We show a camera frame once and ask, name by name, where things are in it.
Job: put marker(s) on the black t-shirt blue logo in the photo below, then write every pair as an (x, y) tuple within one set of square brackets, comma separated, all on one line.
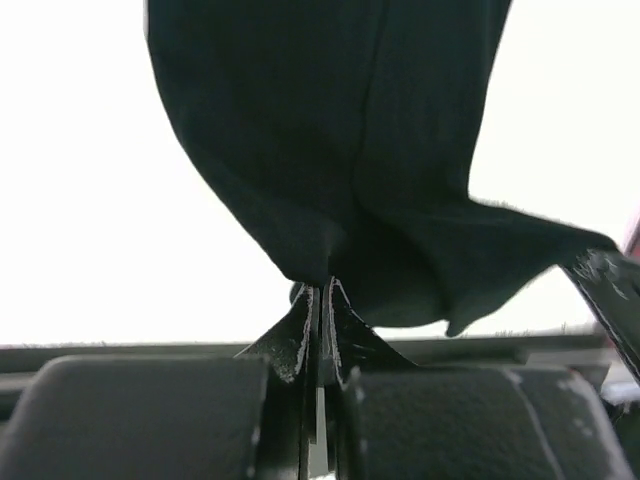
[(340, 135)]

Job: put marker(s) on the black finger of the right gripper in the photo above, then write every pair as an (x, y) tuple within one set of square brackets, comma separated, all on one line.
[(609, 283)]

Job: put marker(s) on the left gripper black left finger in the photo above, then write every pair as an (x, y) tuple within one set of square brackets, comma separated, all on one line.
[(288, 415)]

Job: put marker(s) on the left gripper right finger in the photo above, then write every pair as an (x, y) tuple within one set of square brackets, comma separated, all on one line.
[(349, 347)]

